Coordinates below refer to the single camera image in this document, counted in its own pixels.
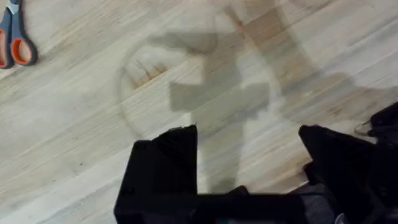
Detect black object with metal ring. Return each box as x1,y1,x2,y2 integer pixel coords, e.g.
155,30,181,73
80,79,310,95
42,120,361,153
353,101,398,146

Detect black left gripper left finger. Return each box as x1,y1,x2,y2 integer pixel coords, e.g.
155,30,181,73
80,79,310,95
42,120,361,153
113,124,199,224

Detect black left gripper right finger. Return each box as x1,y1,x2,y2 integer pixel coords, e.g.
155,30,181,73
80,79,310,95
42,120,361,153
298,124,398,224

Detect orange and grey scissors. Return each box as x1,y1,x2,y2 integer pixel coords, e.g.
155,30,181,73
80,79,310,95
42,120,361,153
0,0,39,70

